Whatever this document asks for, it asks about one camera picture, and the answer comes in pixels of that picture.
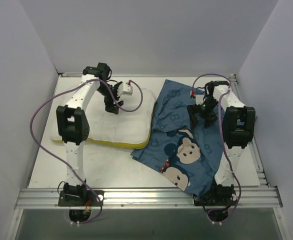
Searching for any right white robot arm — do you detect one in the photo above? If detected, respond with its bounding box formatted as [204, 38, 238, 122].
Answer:
[187, 80, 256, 187]

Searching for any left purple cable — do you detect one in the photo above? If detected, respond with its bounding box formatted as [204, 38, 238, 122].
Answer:
[29, 78, 145, 224]

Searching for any blue cartoon print pillowcase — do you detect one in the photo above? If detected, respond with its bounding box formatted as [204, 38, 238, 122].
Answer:
[131, 79, 223, 197]

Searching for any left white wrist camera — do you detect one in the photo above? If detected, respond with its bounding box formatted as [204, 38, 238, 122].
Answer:
[117, 82, 133, 97]

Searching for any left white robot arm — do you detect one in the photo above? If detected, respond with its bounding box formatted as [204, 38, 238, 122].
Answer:
[56, 62, 124, 206]

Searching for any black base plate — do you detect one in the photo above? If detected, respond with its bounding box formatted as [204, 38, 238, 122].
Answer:
[193, 190, 237, 207]
[57, 190, 105, 207]

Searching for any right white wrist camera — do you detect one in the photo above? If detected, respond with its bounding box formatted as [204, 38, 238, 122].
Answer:
[192, 94, 206, 105]

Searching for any aluminium front rail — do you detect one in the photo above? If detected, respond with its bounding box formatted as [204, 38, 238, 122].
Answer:
[15, 187, 283, 210]

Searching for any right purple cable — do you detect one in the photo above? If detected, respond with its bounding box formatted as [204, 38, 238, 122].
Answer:
[192, 73, 242, 223]

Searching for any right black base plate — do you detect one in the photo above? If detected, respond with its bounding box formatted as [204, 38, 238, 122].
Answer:
[193, 190, 237, 207]

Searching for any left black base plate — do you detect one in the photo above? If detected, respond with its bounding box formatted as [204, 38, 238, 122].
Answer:
[57, 190, 105, 207]

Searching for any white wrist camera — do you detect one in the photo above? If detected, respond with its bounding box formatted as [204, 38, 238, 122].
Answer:
[117, 82, 133, 97]
[192, 94, 206, 105]

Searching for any purple cable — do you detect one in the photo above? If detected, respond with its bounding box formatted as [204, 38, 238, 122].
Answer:
[192, 73, 242, 223]
[29, 78, 145, 224]

